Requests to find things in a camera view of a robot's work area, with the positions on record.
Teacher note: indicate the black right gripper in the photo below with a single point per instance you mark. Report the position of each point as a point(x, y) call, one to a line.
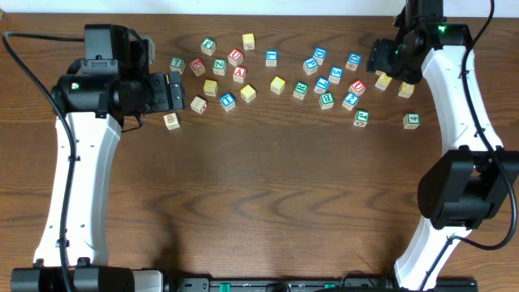
point(378, 60)

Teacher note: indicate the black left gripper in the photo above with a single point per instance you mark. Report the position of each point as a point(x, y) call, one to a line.
point(160, 101)

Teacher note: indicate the blue 2 wooden block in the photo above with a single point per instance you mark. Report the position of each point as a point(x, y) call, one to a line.
point(350, 101)

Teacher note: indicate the red A wooden block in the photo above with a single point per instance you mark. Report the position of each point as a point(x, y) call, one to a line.
point(239, 74)

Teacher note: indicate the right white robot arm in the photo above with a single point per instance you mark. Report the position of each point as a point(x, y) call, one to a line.
point(475, 173)

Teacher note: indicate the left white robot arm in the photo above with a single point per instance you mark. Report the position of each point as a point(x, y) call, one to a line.
point(73, 251)

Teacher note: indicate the plain K pineapple wooden block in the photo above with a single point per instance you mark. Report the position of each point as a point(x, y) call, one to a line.
point(171, 121)

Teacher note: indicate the yellow X wooden block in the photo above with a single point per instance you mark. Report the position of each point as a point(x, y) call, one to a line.
point(383, 81)

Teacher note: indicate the green 7 wooden block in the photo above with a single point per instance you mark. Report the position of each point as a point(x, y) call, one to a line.
point(178, 65)

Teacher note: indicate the yellow G wooden block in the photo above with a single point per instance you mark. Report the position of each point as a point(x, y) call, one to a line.
point(406, 90)

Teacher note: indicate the plain wooden block red side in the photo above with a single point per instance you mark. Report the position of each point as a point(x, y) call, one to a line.
point(199, 105)

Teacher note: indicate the red E wooden block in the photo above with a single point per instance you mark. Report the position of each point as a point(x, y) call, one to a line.
point(197, 66)

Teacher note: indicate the yellow O wooden block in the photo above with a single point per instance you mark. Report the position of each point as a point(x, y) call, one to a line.
point(210, 87)

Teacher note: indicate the blue D wooden block right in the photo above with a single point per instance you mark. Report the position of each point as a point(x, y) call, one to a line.
point(353, 61)

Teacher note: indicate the blue d wooden block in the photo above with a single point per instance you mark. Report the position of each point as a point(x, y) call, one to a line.
point(319, 55)
point(353, 61)

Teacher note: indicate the red U wooden block right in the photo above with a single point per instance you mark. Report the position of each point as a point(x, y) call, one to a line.
point(357, 88)

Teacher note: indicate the red u wooden block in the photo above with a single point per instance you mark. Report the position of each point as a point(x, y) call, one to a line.
point(357, 88)
point(235, 57)

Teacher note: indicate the green Z wooden block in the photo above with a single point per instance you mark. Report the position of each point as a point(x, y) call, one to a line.
point(219, 66)

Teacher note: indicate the green J wooden block top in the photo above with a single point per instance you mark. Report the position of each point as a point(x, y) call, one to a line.
point(208, 46)

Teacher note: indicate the green j wooden block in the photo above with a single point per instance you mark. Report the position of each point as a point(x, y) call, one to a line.
point(361, 118)
point(208, 46)

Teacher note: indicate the green 4 wooden block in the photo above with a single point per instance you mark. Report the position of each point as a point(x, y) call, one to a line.
point(411, 121)

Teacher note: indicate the blue T wooden block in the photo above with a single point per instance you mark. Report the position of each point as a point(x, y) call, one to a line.
point(227, 101)

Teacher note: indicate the blue 5 wooden block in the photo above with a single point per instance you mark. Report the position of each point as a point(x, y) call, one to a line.
point(335, 74)

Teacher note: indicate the green J wooden block right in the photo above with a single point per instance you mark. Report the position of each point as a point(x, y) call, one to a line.
point(361, 118)

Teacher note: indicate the red U wooden block left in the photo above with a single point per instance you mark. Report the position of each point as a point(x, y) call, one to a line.
point(235, 57)

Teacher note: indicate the blue D wooden block left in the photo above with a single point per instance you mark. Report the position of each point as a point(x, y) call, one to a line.
point(319, 55)

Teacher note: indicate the yellow ladybug wooden block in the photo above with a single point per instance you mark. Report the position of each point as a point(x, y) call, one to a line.
point(248, 93)

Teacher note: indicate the blue 1 wooden block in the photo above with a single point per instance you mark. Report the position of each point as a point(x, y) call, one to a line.
point(321, 85)

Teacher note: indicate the green B wooden block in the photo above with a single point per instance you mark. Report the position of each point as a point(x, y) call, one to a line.
point(326, 101)

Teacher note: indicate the blue P wooden block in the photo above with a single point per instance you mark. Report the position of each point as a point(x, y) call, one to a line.
point(310, 66)

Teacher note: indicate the yellow S wooden block top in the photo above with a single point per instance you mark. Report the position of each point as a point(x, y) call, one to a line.
point(248, 41)

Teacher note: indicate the green R wooden block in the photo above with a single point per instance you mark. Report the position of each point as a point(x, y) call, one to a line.
point(300, 90)

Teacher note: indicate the blue L wooden block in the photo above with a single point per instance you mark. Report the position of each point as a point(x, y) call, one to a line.
point(271, 58)

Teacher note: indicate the yellow Q wooden block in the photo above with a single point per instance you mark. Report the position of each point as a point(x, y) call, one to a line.
point(277, 85)

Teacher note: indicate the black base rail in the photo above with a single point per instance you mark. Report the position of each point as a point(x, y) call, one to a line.
point(352, 281)

